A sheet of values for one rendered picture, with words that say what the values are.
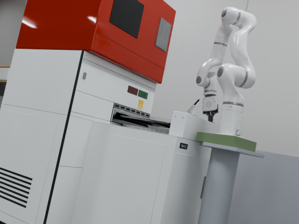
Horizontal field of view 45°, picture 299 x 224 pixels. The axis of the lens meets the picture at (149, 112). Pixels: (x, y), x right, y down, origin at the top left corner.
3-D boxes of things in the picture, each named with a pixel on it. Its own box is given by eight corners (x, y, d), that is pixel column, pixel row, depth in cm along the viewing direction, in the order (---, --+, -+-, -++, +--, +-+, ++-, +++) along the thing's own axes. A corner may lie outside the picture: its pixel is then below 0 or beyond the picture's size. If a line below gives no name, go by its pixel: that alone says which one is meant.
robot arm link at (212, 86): (210, 89, 233) (219, 91, 238) (209, 70, 235) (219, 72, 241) (200, 91, 239) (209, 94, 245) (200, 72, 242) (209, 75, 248)
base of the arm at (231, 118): (251, 141, 207) (255, 110, 209) (233, 136, 194) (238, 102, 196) (223, 138, 221) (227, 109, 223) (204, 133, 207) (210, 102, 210)
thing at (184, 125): (167, 134, 204) (172, 110, 205) (208, 145, 249) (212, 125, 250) (182, 137, 199) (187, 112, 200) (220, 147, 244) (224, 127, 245)
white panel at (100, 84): (67, 114, 215) (81, 50, 218) (143, 133, 281) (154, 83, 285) (70, 115, 213) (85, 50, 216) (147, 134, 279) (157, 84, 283)
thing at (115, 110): (110, 121, 243) (112, 107, 244) (146, 130, 279) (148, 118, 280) (111, 121, 242) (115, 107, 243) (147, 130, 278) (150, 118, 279)
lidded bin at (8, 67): (26, 85, 673) (29, 71, 675) (6, 80, 645) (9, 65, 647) (14, 84, 706) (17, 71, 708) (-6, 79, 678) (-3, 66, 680)
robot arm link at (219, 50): (213, 39, 228) (201, 86, 230) (230, 46, 237) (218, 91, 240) (204, 39, 235) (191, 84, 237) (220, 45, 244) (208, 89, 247)
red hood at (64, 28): (14, 48, 256) (33, -31, 262) (92, 78, 323) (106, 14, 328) (91, 50, 213) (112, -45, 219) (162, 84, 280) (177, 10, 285)
